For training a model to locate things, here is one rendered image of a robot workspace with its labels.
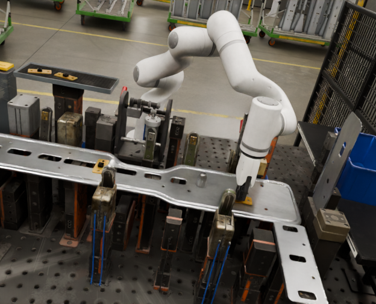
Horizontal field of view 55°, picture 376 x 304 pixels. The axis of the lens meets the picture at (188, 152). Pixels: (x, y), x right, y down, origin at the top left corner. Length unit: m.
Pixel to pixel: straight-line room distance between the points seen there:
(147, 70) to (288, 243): 0.92
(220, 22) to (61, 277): 0.95
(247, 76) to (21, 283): 0.93
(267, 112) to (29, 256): 0.91
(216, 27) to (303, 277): 0.77
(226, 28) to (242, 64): 0.14
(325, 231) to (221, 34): 0.66
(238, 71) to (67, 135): 0.65
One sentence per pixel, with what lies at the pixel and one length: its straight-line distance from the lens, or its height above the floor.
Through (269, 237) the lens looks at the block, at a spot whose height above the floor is 0.98.
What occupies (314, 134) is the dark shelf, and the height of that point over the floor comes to 1.03.
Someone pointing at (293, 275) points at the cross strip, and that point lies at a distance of 1.02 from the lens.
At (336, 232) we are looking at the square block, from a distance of 1.17.
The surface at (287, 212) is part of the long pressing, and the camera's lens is 1.22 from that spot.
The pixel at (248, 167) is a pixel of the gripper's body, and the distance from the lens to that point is 1.07.
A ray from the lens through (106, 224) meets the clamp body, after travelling 1.09.
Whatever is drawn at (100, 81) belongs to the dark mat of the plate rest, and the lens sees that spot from 1.50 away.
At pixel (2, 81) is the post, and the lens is 1.60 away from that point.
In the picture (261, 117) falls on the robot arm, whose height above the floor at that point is 1.31.
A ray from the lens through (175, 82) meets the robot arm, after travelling 1.68.
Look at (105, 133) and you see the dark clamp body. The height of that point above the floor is 1.04.
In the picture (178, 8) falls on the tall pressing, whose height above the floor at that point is 0.45.
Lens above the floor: 1.69
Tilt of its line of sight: 30 degrees down
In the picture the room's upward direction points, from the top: 11 degrees clockwise
